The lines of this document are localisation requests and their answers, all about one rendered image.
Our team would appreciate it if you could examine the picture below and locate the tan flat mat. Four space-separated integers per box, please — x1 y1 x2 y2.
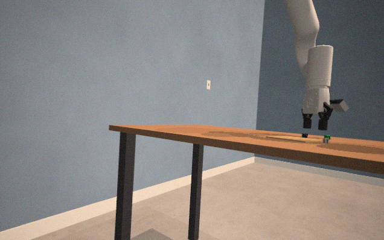
266 136 322 143

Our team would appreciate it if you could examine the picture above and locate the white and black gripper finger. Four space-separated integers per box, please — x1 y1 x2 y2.
318 102 333 130
302 113 313 128

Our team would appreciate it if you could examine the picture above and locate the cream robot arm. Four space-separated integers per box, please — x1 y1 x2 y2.
283 0 349 112

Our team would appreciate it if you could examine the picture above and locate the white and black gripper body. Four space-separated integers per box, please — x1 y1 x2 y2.
302 87 330 115

